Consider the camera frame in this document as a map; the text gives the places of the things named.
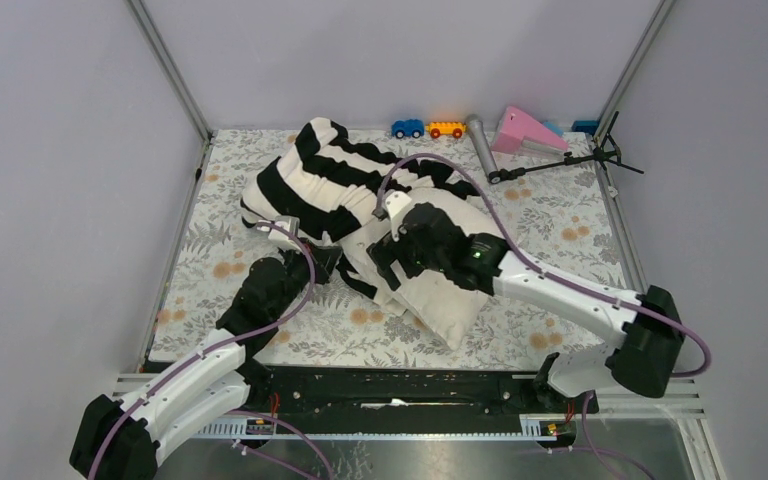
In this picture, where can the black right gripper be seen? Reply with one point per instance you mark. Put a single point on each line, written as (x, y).
(389, 249)

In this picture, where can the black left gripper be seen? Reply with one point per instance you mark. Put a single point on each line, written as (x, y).
(324, 258)

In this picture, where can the cream white pillow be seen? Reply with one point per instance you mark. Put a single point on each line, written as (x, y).
(446, 309)

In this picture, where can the black white striped pillowcase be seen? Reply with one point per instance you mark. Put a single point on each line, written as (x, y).
(330, 184)

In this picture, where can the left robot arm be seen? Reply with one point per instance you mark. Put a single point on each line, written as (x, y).
(131, 437)

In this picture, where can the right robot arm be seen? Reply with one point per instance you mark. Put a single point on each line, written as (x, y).
(641, 335)

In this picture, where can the orange yellow toy car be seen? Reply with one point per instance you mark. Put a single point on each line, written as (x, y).
(439, 129)

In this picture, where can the blue toy car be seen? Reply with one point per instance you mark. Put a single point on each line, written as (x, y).
(412, 128)

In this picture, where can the grey microphone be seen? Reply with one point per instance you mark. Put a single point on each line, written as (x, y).
(475, 130)

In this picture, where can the pink wedge block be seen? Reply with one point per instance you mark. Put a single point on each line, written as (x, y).
(517, 130)

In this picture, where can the light blue block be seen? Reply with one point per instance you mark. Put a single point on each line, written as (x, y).
(553, 128)

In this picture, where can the black mini tripod stand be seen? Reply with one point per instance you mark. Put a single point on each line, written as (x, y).
(605, 151)

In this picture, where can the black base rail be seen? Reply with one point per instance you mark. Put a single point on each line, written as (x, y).
(343, 400)

